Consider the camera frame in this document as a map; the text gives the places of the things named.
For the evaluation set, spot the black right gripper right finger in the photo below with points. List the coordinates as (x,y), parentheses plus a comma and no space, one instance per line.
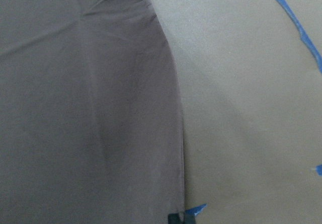
(189,217)

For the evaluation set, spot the brown paper table cover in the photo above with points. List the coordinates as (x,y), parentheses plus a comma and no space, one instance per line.
(251,95)

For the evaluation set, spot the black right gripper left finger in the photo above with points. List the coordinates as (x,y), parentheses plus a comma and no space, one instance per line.
(175,218)

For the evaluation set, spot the dark brown t-shirt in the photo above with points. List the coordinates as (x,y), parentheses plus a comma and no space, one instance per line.
(91,125)

